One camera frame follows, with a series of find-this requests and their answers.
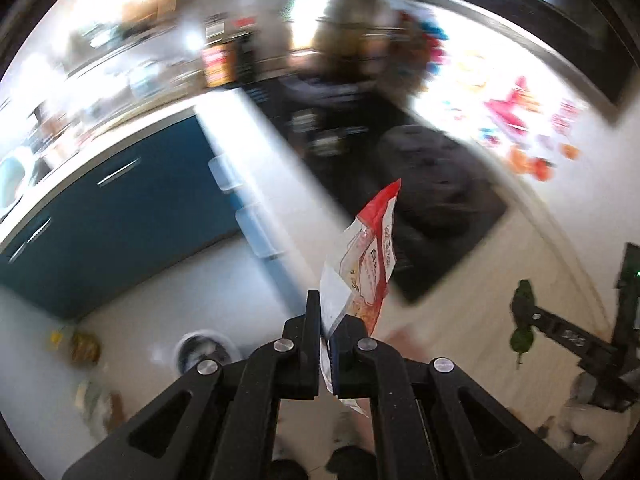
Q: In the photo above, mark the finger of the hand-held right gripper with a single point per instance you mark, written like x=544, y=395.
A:
x=555, y=327

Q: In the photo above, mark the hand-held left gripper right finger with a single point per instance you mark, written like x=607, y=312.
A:
x=350, y=360

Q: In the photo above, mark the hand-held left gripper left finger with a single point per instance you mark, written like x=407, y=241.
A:
x=295, y=360

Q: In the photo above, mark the green pepper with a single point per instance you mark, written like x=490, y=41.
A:
x=525, y=340

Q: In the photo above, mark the black trash bin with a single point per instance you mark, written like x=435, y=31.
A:
x=200, y=355

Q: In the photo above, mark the red and white plastic bag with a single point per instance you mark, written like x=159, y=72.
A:
x=370, y=260

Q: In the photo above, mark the black gas stove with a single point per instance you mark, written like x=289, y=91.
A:
x=440, y=195

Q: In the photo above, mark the vegetable scraps pile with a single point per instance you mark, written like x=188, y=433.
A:
x=97, y=405

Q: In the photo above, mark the brown floor scrap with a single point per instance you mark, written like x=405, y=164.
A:
x=85, y=347

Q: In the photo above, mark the blue kitchen cabinets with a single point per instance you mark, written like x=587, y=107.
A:
x=125, y=230

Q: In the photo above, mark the yellow floor scrap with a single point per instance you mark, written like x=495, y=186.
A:
x=56, y=338

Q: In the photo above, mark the brown label sauce bottle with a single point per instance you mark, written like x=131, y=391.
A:
x=218, y=65

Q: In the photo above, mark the dark sauce bottle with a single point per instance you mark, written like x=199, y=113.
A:
x=247, y=55

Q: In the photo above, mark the dish rack with dishes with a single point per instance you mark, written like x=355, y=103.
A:
x=140, y=75

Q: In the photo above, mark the stainless steel steamer pot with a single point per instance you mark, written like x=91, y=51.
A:
x=345, y=30

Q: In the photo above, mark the white basin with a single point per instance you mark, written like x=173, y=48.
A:
x=10, y=177

